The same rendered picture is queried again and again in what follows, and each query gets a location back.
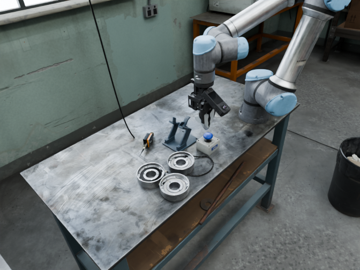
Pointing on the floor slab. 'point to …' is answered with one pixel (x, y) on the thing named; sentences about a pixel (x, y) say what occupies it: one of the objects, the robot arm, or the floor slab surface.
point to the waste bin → (346, 179)
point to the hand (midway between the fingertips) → (208, 127)
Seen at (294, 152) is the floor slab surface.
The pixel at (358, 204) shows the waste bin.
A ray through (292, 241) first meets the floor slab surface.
